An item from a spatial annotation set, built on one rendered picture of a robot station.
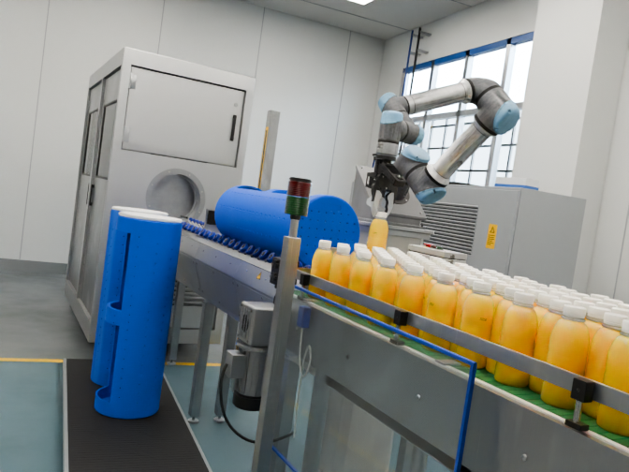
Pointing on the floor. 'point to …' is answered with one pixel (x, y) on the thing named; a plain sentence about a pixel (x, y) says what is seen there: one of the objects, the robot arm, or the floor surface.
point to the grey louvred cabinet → (509, 230)
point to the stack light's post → (290, 250)
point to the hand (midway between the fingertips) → (381, 213)
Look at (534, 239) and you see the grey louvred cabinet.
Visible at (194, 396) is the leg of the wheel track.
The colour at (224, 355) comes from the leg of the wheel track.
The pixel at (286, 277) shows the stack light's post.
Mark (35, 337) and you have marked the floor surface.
